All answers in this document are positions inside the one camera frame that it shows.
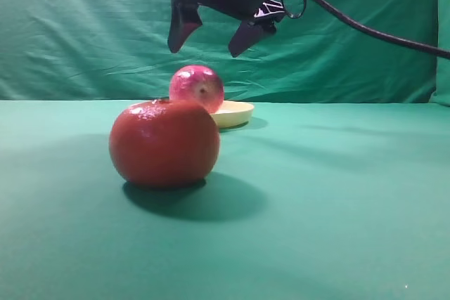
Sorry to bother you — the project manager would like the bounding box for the black cable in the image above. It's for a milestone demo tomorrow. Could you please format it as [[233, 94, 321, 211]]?
[[230, 0, 450, 60]]

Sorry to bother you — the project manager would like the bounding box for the green table cloth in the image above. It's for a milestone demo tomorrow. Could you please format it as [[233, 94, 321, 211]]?
[[1, 100, 449, 299]]

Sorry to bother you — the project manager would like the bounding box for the green backdrop cloth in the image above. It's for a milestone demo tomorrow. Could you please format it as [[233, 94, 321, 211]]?
[[1, 0, 449, 105]]

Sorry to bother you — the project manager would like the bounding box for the red apple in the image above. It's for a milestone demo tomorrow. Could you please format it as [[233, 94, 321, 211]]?
[[169, 65, 224, 113]]

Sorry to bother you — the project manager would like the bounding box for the yellow plate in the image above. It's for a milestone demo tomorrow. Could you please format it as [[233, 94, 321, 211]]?
[[211, 100, 255, 129]]

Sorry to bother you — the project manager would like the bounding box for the orange tangerine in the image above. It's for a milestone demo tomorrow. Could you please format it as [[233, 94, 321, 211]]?
[[109, 100, 220, 188]]

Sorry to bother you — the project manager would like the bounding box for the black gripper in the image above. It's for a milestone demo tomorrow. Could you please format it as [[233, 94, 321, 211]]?
[[167, 0, 285, 58]]

